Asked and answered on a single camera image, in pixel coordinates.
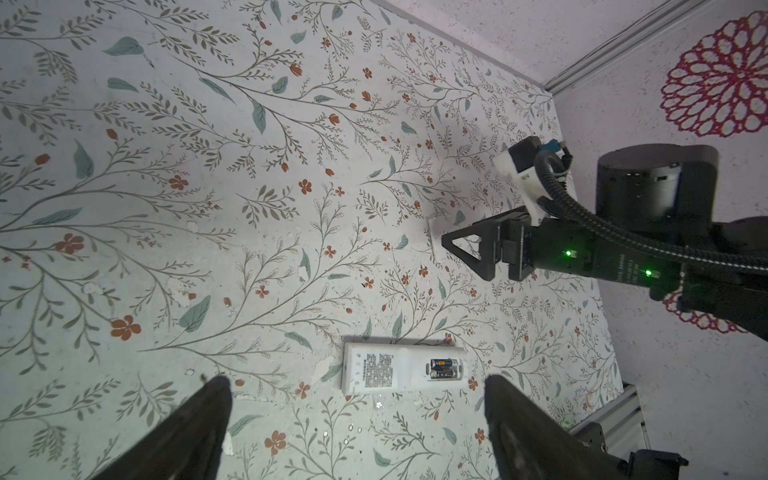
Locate white remote control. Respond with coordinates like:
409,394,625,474
341,342,470,395

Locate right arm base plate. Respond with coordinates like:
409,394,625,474
575,422,689,480

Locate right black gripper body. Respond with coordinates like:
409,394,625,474
500,218,681,300

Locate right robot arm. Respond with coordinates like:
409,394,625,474
441,136,767,338

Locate aluminium front rail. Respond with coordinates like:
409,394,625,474
569,383,651,460

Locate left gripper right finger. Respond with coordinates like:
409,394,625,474
484,375,624,479

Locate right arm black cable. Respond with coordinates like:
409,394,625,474
532,149,768,277

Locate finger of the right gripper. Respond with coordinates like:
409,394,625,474
441,207,531,281

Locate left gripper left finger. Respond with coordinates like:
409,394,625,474
95,376,233,479

